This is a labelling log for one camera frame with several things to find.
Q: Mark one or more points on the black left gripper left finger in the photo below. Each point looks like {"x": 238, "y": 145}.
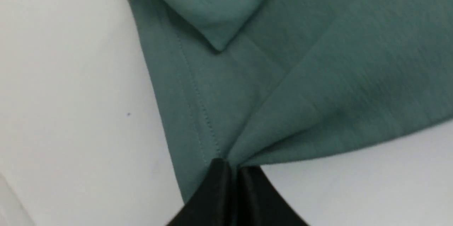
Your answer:
{"x": 211, "y": 203}

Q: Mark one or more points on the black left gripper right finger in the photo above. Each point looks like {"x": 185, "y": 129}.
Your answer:
{"x": 259, "y": 203}

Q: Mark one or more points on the green long sleeve shirt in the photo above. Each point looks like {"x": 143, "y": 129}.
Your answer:
{"x": 260, "y": 82}

